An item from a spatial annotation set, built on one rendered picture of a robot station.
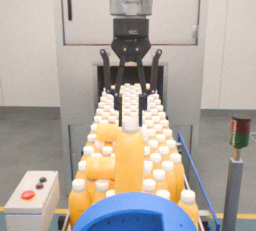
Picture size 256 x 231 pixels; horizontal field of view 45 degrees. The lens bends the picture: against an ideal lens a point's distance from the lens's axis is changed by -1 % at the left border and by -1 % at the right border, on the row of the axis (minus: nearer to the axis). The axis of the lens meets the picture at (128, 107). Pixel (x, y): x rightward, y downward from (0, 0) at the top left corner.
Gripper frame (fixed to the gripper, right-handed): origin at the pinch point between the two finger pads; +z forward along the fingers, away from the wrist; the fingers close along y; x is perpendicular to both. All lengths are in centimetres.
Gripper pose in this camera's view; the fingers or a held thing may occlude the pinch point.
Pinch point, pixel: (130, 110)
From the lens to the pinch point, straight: 69.8
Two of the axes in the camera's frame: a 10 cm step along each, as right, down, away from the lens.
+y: 10.0, 0.0, 0.1
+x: -0.1, -2.8, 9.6
